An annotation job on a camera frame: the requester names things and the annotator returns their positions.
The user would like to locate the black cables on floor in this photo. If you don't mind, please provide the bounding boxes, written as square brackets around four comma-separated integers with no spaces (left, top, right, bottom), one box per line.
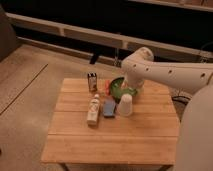
[171,94,191,108]

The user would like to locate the green bowl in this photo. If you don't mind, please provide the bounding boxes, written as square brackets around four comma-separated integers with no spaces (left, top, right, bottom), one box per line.
[109,77,137,102]

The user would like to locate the wooden table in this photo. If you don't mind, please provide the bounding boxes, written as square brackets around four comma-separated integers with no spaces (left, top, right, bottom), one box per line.
[41,78,180,166]

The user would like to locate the white plastic bottle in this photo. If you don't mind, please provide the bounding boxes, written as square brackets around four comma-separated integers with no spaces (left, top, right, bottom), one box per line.
[87,94,100,126]

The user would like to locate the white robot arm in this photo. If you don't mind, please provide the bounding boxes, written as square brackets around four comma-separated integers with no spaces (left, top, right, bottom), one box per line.
[121,47,213,171]

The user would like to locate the small dark carton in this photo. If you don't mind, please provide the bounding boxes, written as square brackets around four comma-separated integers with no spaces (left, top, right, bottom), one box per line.
[87,73,97,92]

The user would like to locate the orange red small object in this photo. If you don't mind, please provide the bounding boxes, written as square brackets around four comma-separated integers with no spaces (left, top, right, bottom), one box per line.
[104,80,110,96]

